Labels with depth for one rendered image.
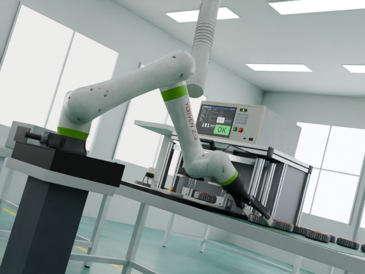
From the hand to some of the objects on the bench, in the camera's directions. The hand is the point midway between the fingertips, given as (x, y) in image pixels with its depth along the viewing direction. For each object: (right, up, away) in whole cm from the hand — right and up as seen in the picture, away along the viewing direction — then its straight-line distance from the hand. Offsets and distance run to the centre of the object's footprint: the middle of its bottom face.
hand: (260, 218), depth 214 cm
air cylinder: (-14, 0, +32) cm, 35 cm away
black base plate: (-32, +3, +31) cm, 45 cm away
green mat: (+27, -10, 0) cm, 29 cm away
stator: (0, -2, 0) cm, 2 cm away
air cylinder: (-31, +3, +49) cm, 58 cm away
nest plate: (-24, +4, +21) cm, 32 cm away
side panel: (+16, -11, +35) cm, 40 cm away
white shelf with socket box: (-57, -1, +134) cm, 146 cm away
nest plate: (-41, +7, +39) cm, 57 cm away
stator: (+11, -7, +13) cm, 18 cm away
